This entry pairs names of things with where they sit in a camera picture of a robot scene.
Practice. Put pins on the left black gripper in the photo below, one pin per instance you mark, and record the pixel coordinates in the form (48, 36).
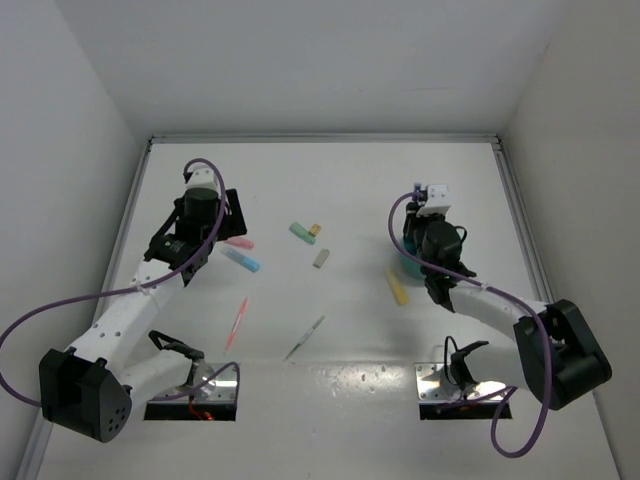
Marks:
(233, 224)

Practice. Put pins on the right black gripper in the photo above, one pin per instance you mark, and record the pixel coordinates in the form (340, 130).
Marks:
(413, 219)

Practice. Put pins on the blue highlighter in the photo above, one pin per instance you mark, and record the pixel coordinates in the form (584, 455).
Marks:
(241, 259)

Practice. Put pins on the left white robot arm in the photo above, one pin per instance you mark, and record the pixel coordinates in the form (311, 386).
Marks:
(121, 362)

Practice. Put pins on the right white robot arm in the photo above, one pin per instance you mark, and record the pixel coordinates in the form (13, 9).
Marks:
(554, 355)

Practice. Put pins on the pink highlighter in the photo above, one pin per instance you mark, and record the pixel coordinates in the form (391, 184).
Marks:
(240, 242)

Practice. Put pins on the teal round divided container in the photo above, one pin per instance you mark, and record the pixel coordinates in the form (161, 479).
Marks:
(410, 267)

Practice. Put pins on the green highlighter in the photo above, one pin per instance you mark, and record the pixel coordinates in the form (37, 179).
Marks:
(302, 233)

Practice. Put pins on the yellow highlighter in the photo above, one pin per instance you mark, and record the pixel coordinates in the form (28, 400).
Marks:
(396, 287)

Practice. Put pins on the pink pen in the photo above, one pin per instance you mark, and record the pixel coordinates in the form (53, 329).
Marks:
(236, 324)

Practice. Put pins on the beige eraser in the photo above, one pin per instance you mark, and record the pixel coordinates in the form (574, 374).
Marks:
(321, 258)

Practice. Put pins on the green pen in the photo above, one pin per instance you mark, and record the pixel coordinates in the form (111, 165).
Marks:
(305, 337)

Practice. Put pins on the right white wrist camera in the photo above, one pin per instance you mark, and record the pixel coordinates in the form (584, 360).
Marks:
(434, 200)

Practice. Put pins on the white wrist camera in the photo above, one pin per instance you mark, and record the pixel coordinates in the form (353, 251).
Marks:
(202, 177)
(434, 200)

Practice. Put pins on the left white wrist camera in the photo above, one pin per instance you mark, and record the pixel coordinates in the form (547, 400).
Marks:
(202, 177)

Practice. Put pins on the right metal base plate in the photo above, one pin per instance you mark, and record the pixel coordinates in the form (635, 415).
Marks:
(434, 388)

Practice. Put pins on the metal base plate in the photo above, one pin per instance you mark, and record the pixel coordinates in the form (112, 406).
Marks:
(215, 384)
(434, 388)

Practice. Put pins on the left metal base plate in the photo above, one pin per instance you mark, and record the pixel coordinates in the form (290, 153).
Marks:
(215, 384)

